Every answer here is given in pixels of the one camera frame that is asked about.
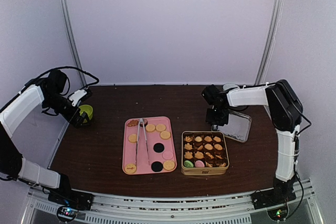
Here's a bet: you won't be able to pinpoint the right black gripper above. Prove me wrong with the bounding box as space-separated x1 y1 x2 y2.
206 106 229 126

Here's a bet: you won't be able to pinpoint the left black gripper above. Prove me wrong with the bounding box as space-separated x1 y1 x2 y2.
43 92 91 128

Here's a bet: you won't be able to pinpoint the silver tin lid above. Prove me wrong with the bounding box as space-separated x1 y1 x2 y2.
211 111 252 143

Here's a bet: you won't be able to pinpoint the brown leaf cookie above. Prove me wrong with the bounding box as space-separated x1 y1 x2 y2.
184 136 193 143

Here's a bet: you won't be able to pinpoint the leaf cookie second row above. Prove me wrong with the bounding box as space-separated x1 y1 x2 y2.
184 143 193 150

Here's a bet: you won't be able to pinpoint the beige leaf cookie under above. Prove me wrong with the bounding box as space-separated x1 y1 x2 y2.
206 162 215 167

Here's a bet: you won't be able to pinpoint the pink sandwich cookie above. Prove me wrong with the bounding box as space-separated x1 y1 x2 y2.
195 160 205 168
162 151 174 160

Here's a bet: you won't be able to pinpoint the green sandwich cookie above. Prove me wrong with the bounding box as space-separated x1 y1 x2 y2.
183 160 194 168

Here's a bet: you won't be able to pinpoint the metal serving tongs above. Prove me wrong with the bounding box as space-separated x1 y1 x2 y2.
135 118 150 166

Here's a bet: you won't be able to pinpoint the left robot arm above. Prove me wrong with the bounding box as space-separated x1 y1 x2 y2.
1 67 92 205

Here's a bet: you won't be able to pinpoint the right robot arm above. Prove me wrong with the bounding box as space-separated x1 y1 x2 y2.
202 79 303 204

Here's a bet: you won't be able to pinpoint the green plastic bowl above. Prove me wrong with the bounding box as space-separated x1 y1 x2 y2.
79 104 93 124

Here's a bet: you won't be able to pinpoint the pale ceramic bowl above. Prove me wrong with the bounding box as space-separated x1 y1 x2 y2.
223 83 239 91

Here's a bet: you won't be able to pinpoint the gold cookie tin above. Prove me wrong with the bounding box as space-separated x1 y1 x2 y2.
181 131 229 176

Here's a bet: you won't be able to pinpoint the beige round biscuit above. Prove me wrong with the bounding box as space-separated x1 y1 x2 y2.
128 134 138 143
160 131 171 140
155 124 166 132
145 124 156 132

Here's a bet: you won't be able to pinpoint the beige round biscuit left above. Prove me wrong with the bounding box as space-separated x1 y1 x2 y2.
128 134 138 143

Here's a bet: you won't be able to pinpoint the black sandwich cookie upper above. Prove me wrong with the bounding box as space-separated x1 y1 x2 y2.
153 143 164 153

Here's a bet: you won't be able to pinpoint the black sandwich cookie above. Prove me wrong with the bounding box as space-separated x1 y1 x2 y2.
153 143 164 153
151 161 163 172

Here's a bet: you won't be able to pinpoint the beige round biscuit top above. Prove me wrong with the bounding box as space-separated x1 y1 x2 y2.
145 124 156 132

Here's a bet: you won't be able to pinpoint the beige round biscuit corner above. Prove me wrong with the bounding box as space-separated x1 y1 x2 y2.
163 160 175 171

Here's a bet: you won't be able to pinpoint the biscuit with pink stick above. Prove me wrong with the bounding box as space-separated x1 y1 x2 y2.
123 163 137 174

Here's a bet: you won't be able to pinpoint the pink plastic tray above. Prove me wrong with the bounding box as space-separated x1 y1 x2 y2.
122 116 177 175

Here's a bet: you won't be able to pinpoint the black sandwich cookie lower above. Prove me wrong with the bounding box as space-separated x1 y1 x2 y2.
151 161 163 172

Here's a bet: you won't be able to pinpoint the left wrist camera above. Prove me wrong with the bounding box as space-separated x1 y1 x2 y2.
68 88 92 106

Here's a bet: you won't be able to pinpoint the right aluminium frame post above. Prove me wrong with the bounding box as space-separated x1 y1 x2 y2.
254 0 284 85

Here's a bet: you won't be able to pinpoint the aluminium frame post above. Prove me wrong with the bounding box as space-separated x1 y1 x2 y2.
55 0 88 90
254 0 284 85

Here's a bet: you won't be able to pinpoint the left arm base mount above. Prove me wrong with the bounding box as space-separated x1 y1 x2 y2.
48 190 94 223

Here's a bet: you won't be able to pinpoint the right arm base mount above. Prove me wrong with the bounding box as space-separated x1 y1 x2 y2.
251 189 296 222

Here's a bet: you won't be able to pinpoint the left aluminium frame post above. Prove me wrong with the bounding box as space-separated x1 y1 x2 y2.
55 0 88 90

